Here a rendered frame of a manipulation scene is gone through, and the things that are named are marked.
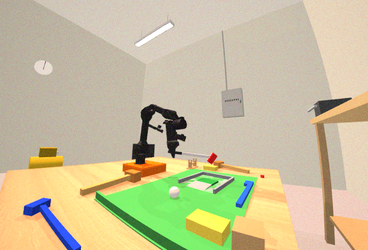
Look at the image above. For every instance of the white golf ball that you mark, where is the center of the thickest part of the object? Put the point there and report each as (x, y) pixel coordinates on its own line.
(174, 192)

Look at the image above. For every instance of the green flat mat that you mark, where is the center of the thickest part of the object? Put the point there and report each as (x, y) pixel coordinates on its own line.
(152, 203)

